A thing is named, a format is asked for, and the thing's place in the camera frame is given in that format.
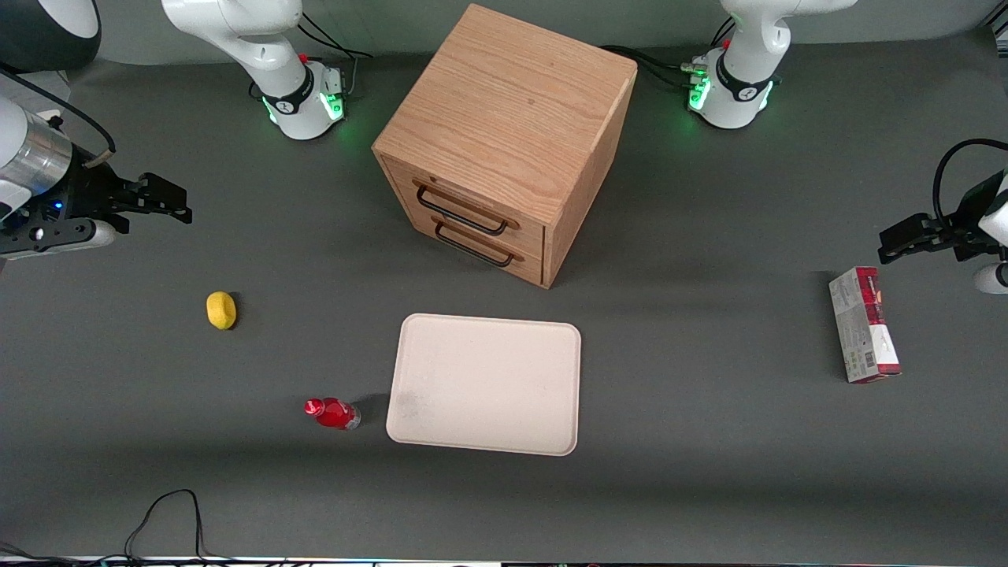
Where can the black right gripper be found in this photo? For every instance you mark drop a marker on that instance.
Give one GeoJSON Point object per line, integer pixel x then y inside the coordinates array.
{"type": "Point", "coordinates": [85, 197]}

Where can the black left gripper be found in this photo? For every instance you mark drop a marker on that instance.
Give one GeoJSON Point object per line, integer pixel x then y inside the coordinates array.
{"type": "Point", "coordinates": [955, 233]}

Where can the red coke bottle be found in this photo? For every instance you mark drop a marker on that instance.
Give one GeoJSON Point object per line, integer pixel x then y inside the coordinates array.
{"type": "Point", "coordinates": [335, 413]}

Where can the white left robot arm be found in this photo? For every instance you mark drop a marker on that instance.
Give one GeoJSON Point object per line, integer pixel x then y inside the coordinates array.
{"type": "Point", "coordinates": [748, 79]}

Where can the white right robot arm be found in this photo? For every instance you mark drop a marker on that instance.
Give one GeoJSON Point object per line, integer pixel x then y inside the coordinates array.
{"type": "Point", "coordinates": [260, 47]}

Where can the beige rectangular tray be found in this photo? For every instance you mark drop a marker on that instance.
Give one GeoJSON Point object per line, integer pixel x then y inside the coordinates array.
{"type": "Point", "coordinates": [488, 386]}

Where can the red and grey carton box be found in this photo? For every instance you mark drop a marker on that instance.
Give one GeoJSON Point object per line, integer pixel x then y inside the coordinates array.
{"type": "Point", "coordinates": [862, 331]}

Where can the yellow lemon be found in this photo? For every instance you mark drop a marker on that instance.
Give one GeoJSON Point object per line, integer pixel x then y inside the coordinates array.
{"type": "Point", "coordinates": [221, 310]}

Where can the wooden drawer front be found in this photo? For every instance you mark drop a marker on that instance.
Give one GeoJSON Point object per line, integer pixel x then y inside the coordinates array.
{"type": "Point", "coordinates": [465, 201]}
{"type": "Point", "coordinates": [488, 252]}

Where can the wooden drawer cabinet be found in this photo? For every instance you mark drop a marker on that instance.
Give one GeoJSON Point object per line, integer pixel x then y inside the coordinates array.
{"type": "Point", "coordinates": [512, 110]}

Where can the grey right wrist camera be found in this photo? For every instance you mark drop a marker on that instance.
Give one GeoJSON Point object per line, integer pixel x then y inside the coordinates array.
{"type": "Point", "coordinates": [96, 234]}

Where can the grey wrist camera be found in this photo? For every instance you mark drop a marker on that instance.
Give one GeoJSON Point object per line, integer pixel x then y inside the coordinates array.
{"type": "Point", "coordinates": [992, 279]}
{"type": "Point", "coordinates": [96, 234]}

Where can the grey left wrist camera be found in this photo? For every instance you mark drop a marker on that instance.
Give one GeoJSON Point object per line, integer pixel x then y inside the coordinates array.
{"type": "Point", "coordinates": [992, 279]}

